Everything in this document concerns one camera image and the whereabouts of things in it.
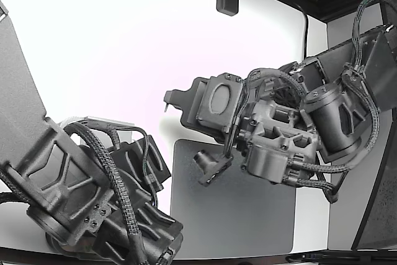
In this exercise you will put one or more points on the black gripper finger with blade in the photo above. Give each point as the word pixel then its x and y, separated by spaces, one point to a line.
pixel 167 106

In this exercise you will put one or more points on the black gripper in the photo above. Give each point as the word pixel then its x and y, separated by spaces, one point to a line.
pixel 155 231
pixel 270 159

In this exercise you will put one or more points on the black 3D-printed robot arm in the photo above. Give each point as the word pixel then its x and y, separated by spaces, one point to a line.
pixel 18 75
pixel 332 122

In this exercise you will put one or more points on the grey work mat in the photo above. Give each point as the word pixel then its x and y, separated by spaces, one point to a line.
pixel 235 215

